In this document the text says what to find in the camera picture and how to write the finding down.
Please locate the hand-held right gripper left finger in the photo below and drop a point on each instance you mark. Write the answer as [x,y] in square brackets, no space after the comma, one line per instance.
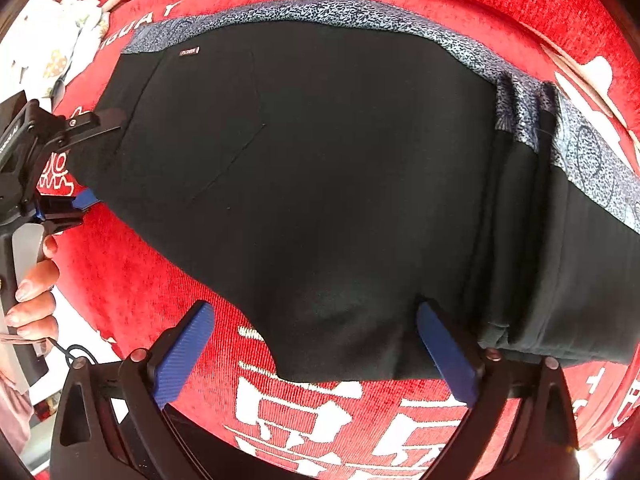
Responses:
[182,355]

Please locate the red printed blanket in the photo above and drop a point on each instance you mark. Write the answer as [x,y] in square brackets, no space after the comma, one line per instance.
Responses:
[150,270]

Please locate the black pants with patterned stripes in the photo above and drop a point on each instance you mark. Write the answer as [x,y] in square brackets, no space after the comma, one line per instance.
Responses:
[300,185]

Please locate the person's left hand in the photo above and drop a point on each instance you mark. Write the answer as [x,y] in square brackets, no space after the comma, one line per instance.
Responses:
[32,305]

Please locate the white floral cloth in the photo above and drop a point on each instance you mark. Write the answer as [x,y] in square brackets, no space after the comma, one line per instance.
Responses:
[50,45]

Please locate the person's left forearm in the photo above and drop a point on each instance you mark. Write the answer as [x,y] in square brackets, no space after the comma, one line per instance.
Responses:
[12,410]

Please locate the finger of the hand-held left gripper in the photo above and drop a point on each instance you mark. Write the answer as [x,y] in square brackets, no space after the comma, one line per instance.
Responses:
[95,121]
[85,200]

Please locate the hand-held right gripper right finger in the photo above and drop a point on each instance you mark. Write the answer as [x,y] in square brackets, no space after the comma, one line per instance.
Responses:
[450,360]

